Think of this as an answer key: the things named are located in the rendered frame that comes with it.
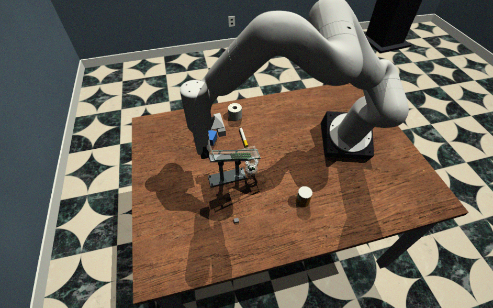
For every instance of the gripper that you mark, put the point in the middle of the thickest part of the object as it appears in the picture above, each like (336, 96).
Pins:
(202, 144)

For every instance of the blue rectangular block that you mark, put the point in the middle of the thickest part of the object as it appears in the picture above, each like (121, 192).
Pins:
(212, 137)

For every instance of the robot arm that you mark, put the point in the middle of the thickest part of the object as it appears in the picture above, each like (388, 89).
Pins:
(328, 47)

